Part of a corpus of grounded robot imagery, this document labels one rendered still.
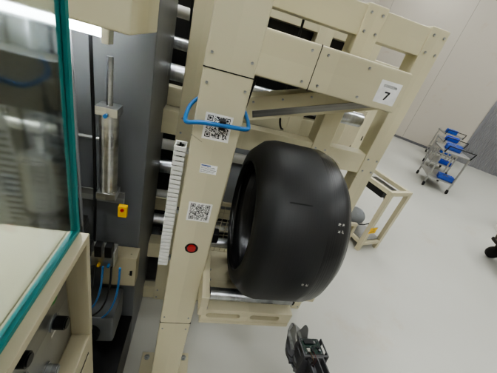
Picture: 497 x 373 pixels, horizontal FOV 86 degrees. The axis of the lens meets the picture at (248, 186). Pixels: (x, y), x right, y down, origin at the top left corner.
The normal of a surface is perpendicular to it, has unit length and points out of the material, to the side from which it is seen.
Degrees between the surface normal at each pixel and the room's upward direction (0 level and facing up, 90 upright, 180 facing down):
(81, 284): 90
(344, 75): 90
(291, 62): 90
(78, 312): 90
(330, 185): 30
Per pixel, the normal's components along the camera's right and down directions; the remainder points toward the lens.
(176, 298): 0.11, 0.51
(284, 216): -0.02, -0.14
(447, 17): -0.58, 0.26
